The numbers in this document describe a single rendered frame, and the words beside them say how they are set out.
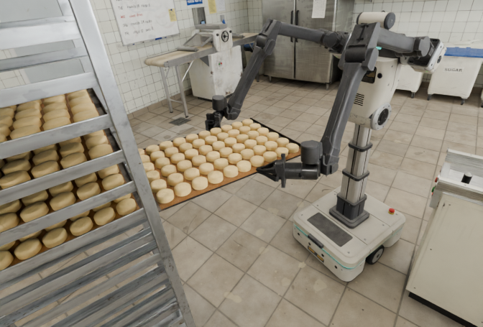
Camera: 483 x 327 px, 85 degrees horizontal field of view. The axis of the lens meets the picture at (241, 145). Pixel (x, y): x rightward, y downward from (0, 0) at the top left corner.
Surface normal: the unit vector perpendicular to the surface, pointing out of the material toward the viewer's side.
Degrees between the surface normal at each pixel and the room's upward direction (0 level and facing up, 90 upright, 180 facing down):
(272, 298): 0
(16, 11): 90
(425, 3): 90
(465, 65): 91
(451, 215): 90
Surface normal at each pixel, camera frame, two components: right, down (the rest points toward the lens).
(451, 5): -0.61, 0.44
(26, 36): 0.55, 0.38
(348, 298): -0.08, -0.86
